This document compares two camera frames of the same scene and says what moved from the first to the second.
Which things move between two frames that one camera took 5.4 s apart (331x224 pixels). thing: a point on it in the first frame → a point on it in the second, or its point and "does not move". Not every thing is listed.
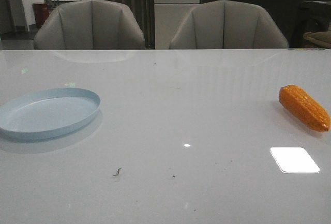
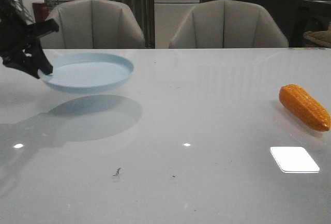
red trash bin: x=41 y=12 does not move
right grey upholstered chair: x=227 y=24 does not move
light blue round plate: x=48 y=113 → x=89 y=73
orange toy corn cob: x=304 y=108 does not move
